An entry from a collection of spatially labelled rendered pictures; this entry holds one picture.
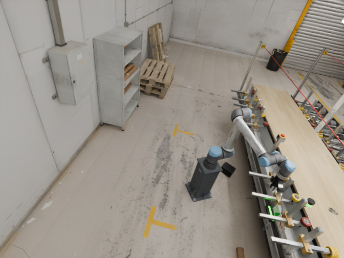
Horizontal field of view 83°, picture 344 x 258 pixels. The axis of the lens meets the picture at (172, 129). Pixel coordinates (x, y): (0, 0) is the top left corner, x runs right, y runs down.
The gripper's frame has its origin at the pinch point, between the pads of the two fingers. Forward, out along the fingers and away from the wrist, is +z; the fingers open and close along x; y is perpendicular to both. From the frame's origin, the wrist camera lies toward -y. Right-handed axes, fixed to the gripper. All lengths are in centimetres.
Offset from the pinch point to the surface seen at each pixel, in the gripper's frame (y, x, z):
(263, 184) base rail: 30.7, -13.5, 28.4
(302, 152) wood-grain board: 76, -67, 8
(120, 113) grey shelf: 151, 198, 59
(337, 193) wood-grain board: 20, -82, 8
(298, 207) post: -18.0, -14.9, -7.0
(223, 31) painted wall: 772, -32, 17
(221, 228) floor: 4, 17, 98
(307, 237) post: -42.2, -14.1, -5.0
